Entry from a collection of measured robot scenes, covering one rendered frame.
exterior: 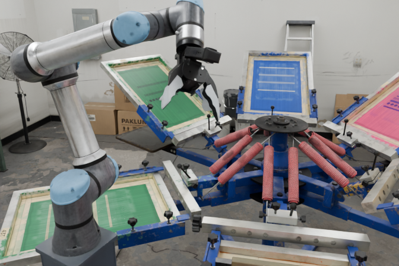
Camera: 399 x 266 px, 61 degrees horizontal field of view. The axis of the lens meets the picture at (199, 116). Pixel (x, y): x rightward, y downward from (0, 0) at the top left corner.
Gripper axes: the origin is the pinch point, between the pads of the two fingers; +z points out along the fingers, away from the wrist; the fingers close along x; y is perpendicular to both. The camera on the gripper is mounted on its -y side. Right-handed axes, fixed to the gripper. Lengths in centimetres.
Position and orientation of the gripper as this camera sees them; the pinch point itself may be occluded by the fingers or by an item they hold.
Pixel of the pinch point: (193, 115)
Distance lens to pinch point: 78.9
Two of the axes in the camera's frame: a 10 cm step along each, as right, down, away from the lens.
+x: -8.6, -1.9, -4.8
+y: -5.1, 3.2, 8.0
